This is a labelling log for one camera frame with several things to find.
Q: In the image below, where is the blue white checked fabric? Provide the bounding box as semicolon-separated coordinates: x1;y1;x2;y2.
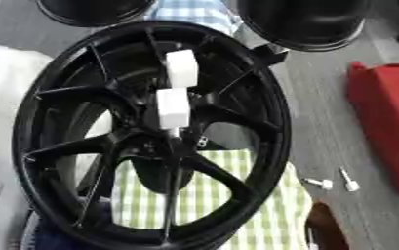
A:
144;0;246;35

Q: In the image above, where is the brown wooden object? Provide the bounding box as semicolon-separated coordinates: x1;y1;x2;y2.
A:
304;200;353;250

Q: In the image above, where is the red box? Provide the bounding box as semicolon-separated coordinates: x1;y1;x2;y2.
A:
343;62;399;196

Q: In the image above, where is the white fabric bundle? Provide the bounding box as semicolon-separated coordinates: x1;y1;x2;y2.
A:
0;43;58;165

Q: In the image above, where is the black round wheel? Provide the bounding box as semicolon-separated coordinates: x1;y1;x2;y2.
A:
33;0;160;28
234;0;374;53

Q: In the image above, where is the black spoked wheel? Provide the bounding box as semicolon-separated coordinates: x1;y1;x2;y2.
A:
11;20;295;250

